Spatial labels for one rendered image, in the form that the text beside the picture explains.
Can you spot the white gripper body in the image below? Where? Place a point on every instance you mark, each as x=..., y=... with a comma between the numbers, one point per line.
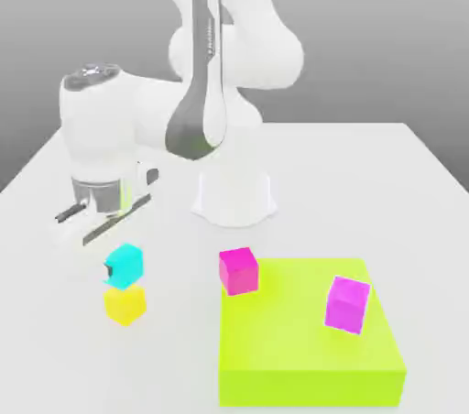
x=96, y=231

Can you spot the small cyan cube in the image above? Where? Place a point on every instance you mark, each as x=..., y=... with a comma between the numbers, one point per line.
x=126, y=264

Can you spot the small magenta cube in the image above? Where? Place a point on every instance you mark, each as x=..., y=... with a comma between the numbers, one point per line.
x=239, y=273

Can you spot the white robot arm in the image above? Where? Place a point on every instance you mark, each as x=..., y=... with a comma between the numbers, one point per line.
x=256, y=55

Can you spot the large lime box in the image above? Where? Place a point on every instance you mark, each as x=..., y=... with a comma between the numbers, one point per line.
x=293, y=351

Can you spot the small yellow cube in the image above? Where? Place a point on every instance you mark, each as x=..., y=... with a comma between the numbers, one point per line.
x=124, y=306

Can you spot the small purple cube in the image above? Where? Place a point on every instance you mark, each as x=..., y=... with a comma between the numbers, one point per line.
x=346, y=306

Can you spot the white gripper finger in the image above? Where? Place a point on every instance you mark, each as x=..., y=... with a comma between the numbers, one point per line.
x=108, y=270

